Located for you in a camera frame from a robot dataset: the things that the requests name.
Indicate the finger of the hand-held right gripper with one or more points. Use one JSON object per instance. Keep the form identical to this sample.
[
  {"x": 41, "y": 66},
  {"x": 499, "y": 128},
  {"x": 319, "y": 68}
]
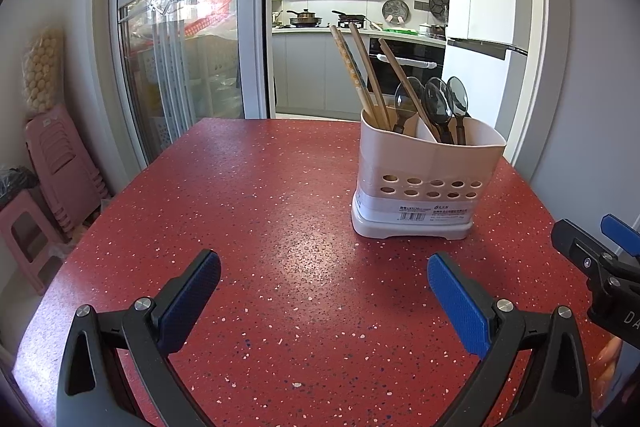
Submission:
[
  {"x": 622, "y": 234},
  {"x": 575, "y": 244}
]

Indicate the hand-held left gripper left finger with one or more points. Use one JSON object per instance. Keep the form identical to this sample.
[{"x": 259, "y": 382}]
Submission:
[{"x": 192, "y": 297}]

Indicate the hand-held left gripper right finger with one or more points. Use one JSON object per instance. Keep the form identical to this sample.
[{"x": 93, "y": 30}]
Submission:
[{"x": 457, "y": 307}]

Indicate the beige plastic utensil holder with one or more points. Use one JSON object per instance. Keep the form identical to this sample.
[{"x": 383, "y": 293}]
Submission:
[{"x": 430, "y": 162}]

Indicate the dark translucent spoon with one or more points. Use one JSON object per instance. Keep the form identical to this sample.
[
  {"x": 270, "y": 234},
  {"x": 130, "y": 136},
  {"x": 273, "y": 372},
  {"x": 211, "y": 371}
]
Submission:
[
  {"x": 457, "y": 94},
  {"x": 438, "y": 99},
  {"x": 407, "y": 96}
]

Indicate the patterned wooden chopstick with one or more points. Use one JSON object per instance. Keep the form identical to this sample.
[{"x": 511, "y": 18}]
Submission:
[{"x": 353, "y": 73}]

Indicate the stack of pink stools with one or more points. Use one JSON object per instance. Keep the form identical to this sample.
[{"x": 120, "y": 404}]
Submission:
[{"x": 65, "y": 157}]

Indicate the pink plastic stool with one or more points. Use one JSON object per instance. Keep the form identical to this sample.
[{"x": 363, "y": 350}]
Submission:
[{"x": 15, "y": 212}]

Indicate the black plastic bag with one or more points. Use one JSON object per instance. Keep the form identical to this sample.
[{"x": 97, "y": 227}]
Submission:
[{"x": 15, "y": 184}]

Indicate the sliding glass door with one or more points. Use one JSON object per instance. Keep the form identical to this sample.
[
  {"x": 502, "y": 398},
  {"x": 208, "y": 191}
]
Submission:
[{"x": 165, "y": 82}]

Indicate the black built-in oven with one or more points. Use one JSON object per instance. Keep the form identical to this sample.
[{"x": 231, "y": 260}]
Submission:
[{"x": 386, "y": 82}]

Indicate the grey kitchen cabinet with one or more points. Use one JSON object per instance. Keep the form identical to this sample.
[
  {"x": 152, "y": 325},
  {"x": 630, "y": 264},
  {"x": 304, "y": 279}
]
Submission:
[{"x": 310, "y": 72}]

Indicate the small steel pot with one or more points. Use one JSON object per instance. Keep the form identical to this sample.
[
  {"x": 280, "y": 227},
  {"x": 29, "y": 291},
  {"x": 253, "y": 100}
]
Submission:
[{"x": 432, "y": 31}]

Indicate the bag of yellow balls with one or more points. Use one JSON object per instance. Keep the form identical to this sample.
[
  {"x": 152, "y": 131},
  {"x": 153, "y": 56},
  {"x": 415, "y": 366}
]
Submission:
[{"x": 44, "y": 67}]

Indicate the round metal steamer rack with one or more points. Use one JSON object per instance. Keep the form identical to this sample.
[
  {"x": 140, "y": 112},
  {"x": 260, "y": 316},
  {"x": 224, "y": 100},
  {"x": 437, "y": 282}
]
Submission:
[
  {"x": 395, "y": 10},
  {"x": 440, "y": 4}
]

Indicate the green cutting board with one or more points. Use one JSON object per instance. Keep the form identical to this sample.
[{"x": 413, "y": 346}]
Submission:
[{"x": 400, "y": 30}]

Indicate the cooking pot with lid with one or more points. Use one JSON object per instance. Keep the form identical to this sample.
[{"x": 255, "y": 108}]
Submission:
[{"x": 304, "y": 19}]

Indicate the black frying pan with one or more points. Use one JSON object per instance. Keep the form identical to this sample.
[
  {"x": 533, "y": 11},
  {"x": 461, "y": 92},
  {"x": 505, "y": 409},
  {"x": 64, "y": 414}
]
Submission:
[{"x": 350, "y": 18}]

